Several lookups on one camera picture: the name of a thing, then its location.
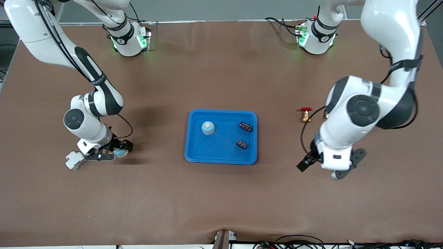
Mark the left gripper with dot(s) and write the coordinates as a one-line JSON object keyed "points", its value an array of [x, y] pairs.
{"points": [[312, 154]]}

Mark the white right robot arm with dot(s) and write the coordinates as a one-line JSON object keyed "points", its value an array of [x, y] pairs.
{"points": [[34, 27]]}

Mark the blue bell with black marks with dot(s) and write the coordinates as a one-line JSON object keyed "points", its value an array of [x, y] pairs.
{"points": [[120, 153]]}

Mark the black terminal block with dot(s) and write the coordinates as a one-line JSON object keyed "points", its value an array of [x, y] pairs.
{"points": [[241, 144], [245, 127]]}

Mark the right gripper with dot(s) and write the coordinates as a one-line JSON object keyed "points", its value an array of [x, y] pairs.
{"points": [[114, 145]]}

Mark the white circuit breaker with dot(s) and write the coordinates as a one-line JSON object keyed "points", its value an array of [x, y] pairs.
{"points": [[73, 160]]}

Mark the metal table edge clamp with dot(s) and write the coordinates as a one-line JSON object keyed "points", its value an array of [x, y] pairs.
{"points": [[224, 239]]}

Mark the brown table mat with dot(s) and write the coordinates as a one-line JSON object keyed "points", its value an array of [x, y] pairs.
{"points": [[221, 200]]}

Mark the aluminium frame strut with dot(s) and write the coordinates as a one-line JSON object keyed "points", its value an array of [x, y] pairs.
{"points": [[421, 22]]}

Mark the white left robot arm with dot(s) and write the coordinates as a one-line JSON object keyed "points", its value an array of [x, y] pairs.
{"points": [[391, 20]]}

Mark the plain blue bell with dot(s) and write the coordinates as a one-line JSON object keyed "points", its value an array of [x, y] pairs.
{"points": [[208, 129]]}

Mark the blue plastic tray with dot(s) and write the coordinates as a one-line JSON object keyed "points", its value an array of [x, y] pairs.
{"points": [[225, 152]]}

